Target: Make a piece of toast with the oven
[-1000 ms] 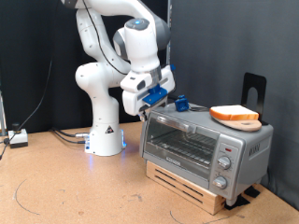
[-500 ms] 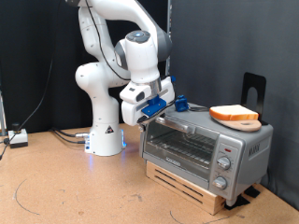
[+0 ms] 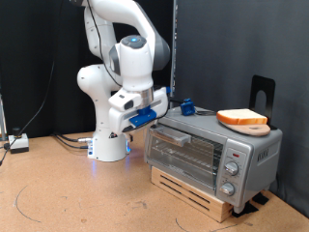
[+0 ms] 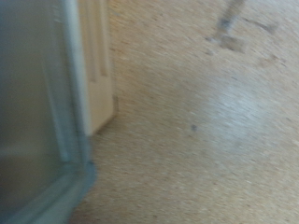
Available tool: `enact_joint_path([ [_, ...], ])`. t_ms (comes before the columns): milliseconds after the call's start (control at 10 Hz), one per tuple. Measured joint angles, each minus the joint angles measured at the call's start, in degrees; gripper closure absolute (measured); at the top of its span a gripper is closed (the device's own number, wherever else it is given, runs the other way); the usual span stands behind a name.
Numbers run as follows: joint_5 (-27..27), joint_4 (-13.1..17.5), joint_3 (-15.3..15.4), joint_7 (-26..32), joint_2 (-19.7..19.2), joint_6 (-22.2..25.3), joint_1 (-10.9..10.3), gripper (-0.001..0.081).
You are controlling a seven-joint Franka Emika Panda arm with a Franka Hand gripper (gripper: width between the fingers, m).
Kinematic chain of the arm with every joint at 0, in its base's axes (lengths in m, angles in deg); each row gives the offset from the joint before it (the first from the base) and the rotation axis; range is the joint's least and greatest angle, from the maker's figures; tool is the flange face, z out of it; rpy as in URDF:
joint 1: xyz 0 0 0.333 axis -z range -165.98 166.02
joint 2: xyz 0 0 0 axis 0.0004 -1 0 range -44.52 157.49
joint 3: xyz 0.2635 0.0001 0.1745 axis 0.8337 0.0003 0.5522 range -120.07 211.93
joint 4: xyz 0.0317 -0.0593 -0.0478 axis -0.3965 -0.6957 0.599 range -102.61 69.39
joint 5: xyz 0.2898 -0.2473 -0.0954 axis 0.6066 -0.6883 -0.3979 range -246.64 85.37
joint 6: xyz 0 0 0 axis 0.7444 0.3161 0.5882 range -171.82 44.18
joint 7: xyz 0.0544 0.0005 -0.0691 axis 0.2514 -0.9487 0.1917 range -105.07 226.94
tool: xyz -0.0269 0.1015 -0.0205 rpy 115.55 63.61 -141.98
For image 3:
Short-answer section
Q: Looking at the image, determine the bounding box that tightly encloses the silver toaster oven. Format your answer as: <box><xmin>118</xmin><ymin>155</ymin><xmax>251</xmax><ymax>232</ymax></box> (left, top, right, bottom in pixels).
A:
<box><xmin>143</xmin><ymin>105</ymin><xmax>284</xmax><ymax>215</ymax></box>

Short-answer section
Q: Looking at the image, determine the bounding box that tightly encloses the black foam pad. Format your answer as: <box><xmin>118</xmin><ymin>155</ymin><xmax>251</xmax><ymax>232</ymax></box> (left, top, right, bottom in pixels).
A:
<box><xmin>231</xmin><ymin>201</ymin><xmax>260</xmax><ymax>218</ymax></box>
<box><xmin>252</xmin><ymin>192</ymin><xmax>269</xmax><ymax>206</ymax></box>

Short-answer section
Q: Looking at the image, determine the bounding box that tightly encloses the black base cable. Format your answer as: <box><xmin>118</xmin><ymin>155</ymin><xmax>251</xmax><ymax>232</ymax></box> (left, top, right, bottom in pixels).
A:
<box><xmin>54</xmin><ymin>134</ymin><xmax>91</xmax><ymax>150</ymax></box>

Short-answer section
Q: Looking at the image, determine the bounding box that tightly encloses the black metal bookend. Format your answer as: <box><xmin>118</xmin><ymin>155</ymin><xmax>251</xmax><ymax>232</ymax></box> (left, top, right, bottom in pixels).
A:
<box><xmin>248</xmin><ymin>74</ymin><xmax>278</xmax><ymax>131</ymax></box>

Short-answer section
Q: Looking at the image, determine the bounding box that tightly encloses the wooden pallet base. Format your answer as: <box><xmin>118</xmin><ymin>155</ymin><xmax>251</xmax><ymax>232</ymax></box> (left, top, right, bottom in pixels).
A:
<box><xmin>150</xmin><ymin>165</ymin><xmax>235</xmax><ymax>224</ymax></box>

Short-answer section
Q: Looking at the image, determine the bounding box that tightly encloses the grey emergency stop box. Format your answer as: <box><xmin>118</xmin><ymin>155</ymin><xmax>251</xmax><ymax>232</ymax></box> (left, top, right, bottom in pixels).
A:
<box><xmin>8</xmin><ymin>127</ymin><xmax>30</xmax><ymax>154</ymax></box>

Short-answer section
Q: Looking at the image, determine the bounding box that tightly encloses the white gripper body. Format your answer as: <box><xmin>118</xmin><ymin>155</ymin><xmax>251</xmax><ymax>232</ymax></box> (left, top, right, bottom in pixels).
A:
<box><xmin>108</xmin><ymin>85</ymin><xmax>170</xmax><ymax>135</ymax></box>

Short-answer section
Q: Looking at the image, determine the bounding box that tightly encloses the aluminium vertical pole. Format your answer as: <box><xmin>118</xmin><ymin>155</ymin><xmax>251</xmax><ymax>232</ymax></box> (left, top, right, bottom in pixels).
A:
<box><xmin>172</xmin><ymin>0</ymin><xmax>179</xmax><ymax>100</ymax></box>

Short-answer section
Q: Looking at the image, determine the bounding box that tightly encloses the black cable with silver plug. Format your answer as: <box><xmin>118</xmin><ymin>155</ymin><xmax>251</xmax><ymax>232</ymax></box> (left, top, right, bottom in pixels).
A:
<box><xmin>52</xmin><ymin>131</ymin><xmax>95</xmax><ymax>144</ymax></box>

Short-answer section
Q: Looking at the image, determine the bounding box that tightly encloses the metal stand post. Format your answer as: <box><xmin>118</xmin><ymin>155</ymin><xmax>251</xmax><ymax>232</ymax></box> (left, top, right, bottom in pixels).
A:
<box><xmin>0</xmin><ymin>93</ymin><xmax>8</xmax><ymax>142</ymax></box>

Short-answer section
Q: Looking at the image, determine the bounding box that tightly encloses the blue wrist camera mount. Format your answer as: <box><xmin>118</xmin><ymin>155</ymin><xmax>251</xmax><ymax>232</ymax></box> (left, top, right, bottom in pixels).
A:
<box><xmin>128</xmin><ymin>105</ymin><xmax>157</xmax><ymax>128</ymax></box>

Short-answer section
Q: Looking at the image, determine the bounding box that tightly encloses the round wooden cutting board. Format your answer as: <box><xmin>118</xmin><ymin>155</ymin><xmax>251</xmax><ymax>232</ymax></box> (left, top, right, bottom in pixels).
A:
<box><xmin>221</xmin><ymin>122</ymin><xmax>271</xmax><ymax>137</ymax></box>

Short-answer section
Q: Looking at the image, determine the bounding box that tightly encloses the black slotted spatula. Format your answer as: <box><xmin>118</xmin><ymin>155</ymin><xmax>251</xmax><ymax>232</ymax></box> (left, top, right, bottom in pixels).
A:
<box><xmin>168</xmin><ymin>96</ymin><xmax>216</xmax><ymax>117</ymax></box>

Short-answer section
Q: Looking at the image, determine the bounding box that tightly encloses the black hanging cable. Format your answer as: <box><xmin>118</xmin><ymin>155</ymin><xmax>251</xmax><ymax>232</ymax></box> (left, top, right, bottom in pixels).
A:
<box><xmin>0</xmin><ymin>0</ymin><xmax>66</xmax><ymax>167</ymax></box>

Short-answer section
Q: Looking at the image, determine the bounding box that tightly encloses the toy bread slice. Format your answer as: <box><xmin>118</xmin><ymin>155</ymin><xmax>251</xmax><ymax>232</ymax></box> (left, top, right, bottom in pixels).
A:
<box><xmin>215</xmin><ymin>108</ymin><xmax>268</xmax><ymax>126</ymax></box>

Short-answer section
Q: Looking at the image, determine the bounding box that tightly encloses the silver oven knob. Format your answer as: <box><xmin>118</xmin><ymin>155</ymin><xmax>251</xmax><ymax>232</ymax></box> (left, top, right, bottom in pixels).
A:
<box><xmin>224</xmin><ymin>160</ymin><xmax>239</xmax><ymax>177</ymax></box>
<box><xmin>219</xmin><ymin>182</ymin><xmax>236</xmax><ymax>197</ymax></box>

